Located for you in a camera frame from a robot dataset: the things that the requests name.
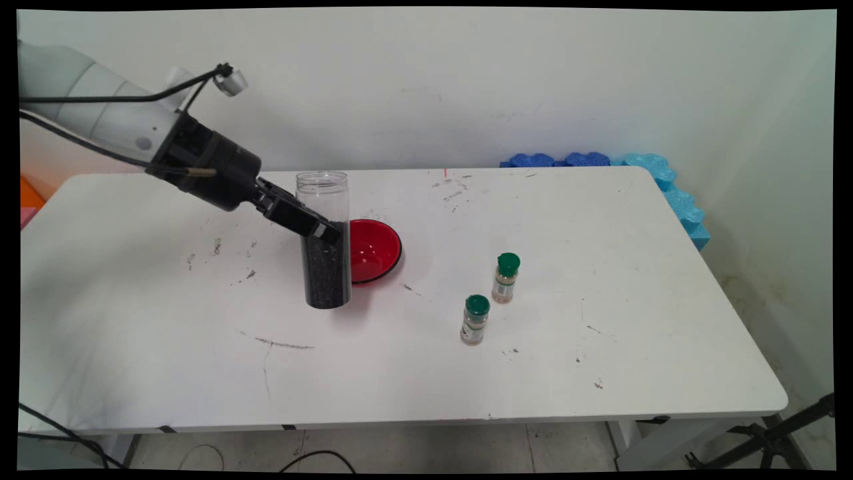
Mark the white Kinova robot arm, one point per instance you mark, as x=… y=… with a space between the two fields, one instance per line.
x=100 y=106

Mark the pink foam block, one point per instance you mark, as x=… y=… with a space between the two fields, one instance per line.
x=28 y=216

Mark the orange foam block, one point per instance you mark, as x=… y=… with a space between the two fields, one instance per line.
x=30 y=190

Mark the clear jar of black grains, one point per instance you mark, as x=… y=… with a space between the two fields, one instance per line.
x=326 y=280

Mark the red bowl with black rim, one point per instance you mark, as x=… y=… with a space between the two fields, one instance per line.
x=376 y=250

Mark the black tripod stand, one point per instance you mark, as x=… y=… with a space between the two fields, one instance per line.
x=773 y=436

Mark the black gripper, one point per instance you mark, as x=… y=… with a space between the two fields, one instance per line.
x=213 y=163

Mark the dark blue foam mat piece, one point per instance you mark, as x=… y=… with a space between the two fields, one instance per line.
x=588 y=159
x=531 y=160

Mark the green-capped spice bottle grey powder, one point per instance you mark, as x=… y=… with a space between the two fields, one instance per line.
x=474 y=323

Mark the green-capped spice bottle orange powder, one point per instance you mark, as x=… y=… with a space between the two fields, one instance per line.
x=506 y=280

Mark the light blue foam mat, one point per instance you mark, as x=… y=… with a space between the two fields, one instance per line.
x=676 y=193

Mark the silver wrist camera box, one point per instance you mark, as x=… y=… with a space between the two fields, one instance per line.
x=233 y=83

